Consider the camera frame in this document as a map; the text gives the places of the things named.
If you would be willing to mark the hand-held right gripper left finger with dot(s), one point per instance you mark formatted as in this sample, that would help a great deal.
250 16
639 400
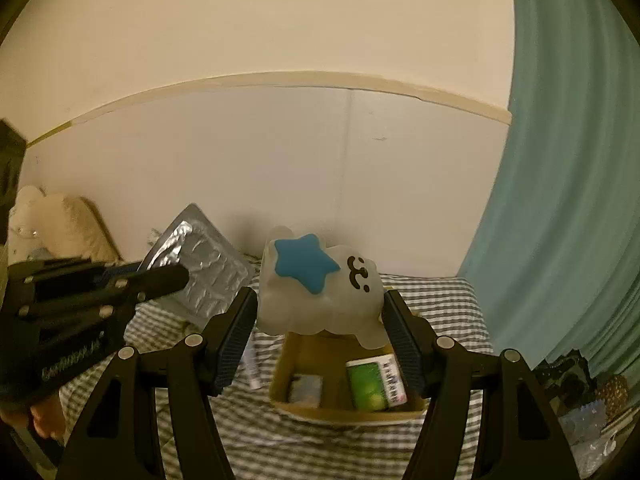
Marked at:
234 347

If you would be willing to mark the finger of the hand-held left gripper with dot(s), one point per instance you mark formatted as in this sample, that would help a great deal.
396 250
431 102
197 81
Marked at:
162 281

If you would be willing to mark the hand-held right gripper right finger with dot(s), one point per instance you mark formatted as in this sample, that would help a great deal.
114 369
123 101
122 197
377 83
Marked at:
403 350

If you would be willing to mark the silver blister pack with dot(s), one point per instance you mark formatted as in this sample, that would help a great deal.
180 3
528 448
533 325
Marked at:
210 270

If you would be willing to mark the white plush toy blue star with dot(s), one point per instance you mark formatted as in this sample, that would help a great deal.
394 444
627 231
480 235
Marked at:
310 305

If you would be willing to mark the cardboard box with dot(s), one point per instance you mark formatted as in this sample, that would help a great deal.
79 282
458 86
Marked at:
325 415

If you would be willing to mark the person's left hand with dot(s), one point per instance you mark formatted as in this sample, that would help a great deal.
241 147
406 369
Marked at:
46 421

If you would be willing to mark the white tube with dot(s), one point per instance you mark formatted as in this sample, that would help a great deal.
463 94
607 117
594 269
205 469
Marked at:
252 367

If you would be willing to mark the green packet box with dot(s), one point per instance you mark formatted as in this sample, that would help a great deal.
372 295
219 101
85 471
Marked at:
372 382

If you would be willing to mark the brown board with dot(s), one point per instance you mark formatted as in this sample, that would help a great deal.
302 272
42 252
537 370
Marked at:
102 227

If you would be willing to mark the small grey-blue packet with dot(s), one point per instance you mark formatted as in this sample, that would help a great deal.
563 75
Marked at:
305 389

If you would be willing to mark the white teddy bear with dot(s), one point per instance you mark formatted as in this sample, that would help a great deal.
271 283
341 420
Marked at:
55 225

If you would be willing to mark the grey checked bedsheet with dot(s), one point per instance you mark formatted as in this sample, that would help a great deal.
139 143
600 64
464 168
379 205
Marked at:
310 452

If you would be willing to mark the dark cloth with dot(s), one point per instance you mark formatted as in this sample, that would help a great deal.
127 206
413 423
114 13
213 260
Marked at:
565 372

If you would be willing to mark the dark furniture edge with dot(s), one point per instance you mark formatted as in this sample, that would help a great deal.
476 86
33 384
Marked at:
9 170

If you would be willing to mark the clear plastic bag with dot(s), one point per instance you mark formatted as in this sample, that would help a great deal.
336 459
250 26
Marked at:
585 430

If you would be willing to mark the yellow pineapple-shaped object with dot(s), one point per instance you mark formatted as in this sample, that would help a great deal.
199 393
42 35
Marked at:
616 396

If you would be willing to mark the teal curtain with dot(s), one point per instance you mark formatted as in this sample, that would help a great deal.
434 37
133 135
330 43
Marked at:
575 160

